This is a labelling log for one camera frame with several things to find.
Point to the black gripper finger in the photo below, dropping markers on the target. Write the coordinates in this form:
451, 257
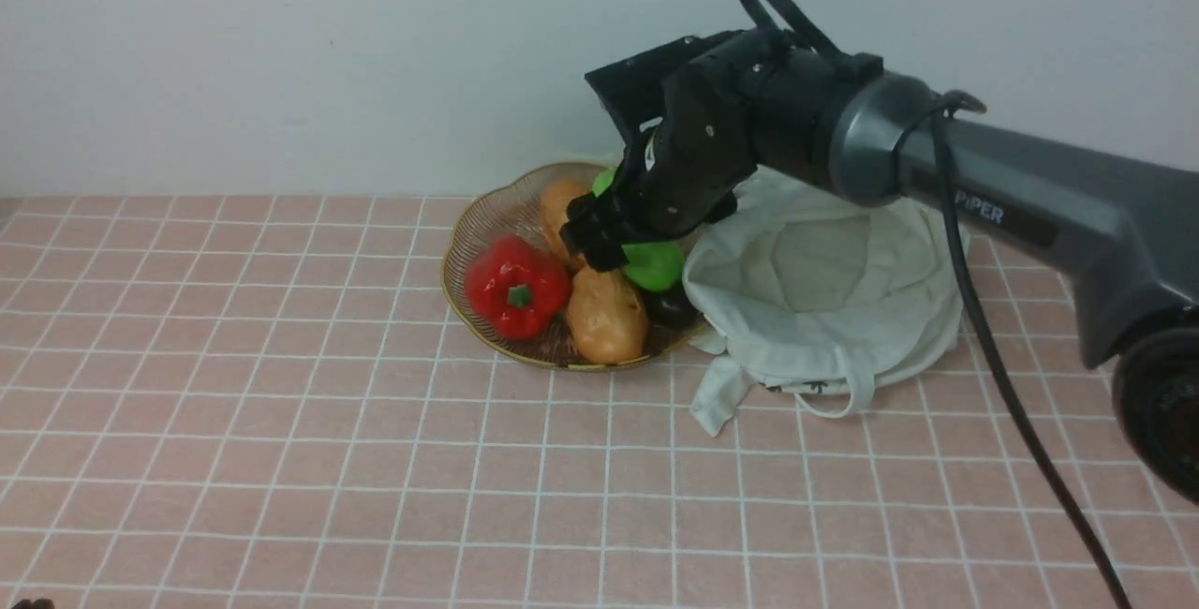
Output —
600, 227

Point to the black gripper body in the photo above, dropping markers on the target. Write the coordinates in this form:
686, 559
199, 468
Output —
755, 100

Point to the green bumpy vegetable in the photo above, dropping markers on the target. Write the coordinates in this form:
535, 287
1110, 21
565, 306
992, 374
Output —
654, 267

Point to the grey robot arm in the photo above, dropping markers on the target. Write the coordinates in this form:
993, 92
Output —
1122, 231

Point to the white cloth tote bag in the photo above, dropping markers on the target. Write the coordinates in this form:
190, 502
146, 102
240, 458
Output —
807, 294

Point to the rear brown potato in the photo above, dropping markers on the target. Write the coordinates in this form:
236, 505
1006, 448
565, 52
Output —
555, 198

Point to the brown potato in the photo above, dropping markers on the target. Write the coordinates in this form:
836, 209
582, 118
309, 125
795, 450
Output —
555, 198
606, 318

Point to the front brown potato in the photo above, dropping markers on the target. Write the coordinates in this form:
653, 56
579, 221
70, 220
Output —
606, 318

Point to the red bell pepper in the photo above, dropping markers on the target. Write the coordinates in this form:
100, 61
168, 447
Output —
516, 287

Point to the dark purple eggplant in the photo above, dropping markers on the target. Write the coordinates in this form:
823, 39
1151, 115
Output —
670, 308

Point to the gold wire fruit basket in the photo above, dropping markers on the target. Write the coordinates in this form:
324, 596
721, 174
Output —
515, 209

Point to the black camera mount box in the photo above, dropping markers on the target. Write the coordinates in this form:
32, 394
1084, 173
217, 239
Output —
630, 90

